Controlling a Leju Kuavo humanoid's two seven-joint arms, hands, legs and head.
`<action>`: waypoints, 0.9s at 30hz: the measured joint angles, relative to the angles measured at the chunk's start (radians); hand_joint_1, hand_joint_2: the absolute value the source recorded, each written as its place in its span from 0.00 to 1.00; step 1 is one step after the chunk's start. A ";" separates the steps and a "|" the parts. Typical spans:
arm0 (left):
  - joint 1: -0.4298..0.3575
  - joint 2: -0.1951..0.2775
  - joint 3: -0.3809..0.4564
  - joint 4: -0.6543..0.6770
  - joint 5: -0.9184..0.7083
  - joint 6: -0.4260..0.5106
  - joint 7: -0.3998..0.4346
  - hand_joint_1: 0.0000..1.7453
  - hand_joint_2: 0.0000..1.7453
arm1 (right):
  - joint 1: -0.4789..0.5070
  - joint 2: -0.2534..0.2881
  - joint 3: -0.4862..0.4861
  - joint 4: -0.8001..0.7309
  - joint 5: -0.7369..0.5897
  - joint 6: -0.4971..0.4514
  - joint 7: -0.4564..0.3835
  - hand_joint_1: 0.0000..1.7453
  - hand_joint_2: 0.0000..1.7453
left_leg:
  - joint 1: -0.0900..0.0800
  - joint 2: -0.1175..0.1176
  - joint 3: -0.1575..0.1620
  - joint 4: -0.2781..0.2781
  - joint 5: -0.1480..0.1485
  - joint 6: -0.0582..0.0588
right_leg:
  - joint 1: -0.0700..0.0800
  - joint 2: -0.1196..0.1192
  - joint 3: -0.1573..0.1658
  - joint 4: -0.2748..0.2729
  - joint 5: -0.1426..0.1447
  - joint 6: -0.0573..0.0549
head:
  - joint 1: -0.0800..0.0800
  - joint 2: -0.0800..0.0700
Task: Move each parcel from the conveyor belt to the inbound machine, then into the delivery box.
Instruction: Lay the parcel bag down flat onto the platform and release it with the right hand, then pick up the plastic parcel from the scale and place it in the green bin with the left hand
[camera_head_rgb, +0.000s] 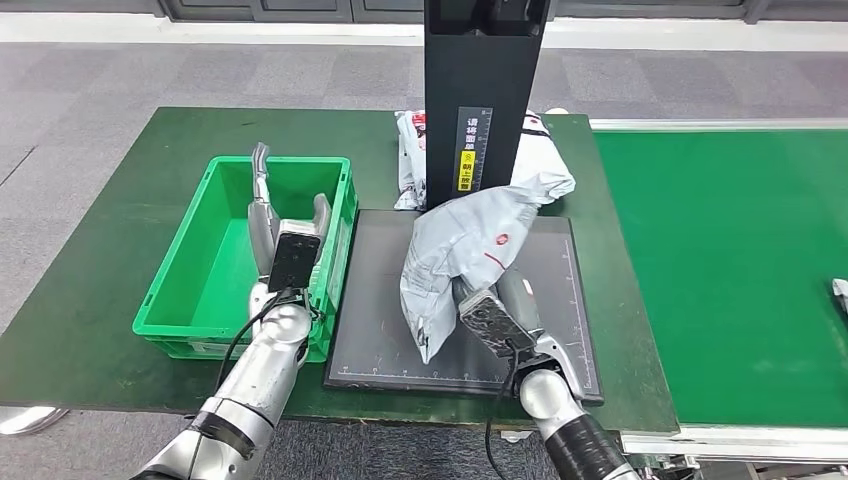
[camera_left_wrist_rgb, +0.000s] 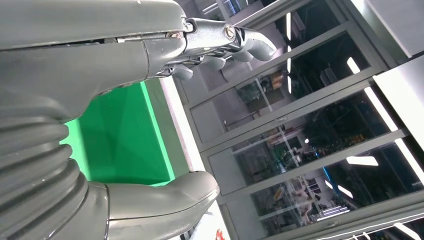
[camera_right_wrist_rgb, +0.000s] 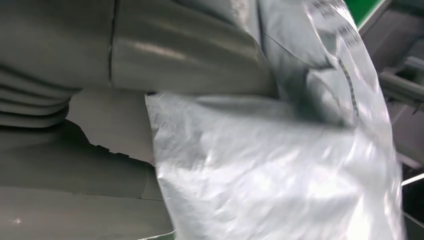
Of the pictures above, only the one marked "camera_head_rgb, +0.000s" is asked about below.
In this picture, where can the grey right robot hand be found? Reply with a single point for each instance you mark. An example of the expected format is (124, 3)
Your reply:
(520, 295)

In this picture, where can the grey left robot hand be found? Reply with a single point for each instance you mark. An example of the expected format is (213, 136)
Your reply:
(262, 232)

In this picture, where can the grey parcel bag small logo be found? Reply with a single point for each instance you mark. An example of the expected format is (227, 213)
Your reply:
(457, 245)

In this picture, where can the white parcel bag black letters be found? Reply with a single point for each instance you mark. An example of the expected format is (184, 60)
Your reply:
(841, 295)

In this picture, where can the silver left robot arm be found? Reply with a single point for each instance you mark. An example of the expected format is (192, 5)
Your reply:
(258, 378)

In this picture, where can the white parcel bag red print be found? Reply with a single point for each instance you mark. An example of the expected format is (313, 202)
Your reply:
(543, 166)

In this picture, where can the green conveyor belt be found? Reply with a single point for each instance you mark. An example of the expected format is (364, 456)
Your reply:
(715, 265)

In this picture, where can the black inbound scanning machine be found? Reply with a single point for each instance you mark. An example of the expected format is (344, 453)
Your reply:
(477, 73)

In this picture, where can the green plastic crate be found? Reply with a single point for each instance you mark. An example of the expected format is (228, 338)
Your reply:
(205, 265)

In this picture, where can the small white round object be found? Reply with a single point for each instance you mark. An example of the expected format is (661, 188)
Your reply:
(555, 110)

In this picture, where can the shiny metal foot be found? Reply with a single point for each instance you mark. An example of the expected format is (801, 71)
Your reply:
(30, 420)

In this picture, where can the speckled right wrist camera box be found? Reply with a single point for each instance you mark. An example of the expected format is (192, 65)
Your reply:
(493, 324)

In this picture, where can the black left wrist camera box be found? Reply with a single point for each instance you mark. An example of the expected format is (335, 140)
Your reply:
(295, 255)

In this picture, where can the white table bracket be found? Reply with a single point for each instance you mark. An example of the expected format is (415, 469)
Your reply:
(513, 436)

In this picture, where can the aluminium conveyor frame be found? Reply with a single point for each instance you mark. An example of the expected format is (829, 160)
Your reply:
(662, 123)

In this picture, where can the grey glass partition frame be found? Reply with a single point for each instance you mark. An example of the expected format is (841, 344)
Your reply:
(298, 10)

